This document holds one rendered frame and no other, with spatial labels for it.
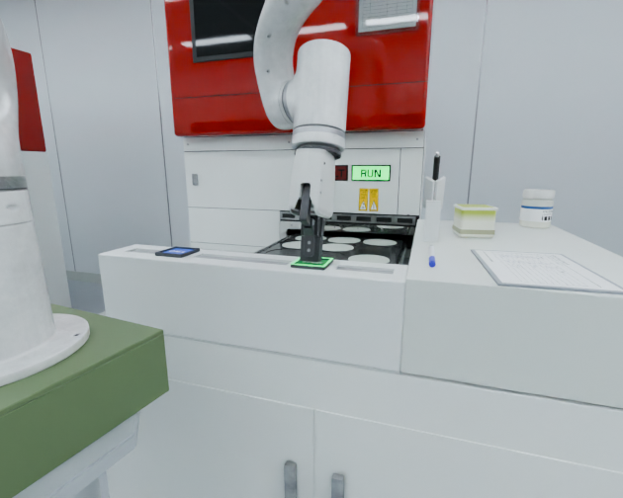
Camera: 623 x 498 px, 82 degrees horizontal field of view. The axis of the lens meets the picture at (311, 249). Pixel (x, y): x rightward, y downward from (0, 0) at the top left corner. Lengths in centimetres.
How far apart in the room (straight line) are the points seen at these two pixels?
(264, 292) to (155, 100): 295
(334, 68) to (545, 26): 227
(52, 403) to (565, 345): 58
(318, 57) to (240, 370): 52
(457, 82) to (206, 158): 180
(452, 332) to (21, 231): 53
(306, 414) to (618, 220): 247
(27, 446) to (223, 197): 100
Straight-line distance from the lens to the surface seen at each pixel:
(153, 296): 70
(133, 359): 49
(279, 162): 121
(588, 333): 57
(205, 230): 137
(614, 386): 61
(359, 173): 113
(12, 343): 50
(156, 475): 92
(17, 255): 49
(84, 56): 397
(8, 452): 46
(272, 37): 65
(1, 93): 57
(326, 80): 58
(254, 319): 60
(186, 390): 74
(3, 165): 49
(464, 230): 85
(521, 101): 268
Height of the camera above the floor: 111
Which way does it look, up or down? 13 degrees down
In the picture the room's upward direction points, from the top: straight up
